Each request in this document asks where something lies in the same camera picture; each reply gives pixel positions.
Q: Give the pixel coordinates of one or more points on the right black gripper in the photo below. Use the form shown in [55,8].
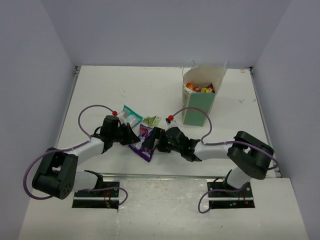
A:
[157,133]

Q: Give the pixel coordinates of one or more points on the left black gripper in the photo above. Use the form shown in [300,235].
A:
[125,133]

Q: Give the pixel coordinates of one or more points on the purple snack packet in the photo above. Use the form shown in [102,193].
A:
[142,151]

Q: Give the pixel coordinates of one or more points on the orange snack packet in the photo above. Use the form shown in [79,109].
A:
[197,89]

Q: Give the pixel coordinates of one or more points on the red chips bag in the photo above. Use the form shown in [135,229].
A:
[210,89]

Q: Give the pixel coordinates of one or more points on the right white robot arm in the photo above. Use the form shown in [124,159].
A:
[251,156]

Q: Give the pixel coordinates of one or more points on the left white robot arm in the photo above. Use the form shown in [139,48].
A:
[57,173]

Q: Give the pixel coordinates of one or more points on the green paper bag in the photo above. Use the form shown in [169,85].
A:
[197,105]

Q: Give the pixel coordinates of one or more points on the small green wrapper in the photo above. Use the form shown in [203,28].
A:
[152,121]

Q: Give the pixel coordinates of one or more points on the teal snack packet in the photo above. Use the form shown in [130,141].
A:
[131,117]

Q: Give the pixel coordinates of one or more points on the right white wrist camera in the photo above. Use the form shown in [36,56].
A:
[170,121]

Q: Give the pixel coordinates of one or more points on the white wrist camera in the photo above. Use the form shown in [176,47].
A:
[122,117]
[170,121]

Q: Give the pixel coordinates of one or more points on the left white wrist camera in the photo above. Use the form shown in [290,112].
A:
[122,117]

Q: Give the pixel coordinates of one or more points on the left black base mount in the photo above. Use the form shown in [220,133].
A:
[96,200]

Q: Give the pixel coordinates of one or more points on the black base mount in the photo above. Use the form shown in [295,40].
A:
[96,200]
[232,200]

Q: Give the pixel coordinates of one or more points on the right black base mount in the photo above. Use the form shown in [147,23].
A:
[232,200]

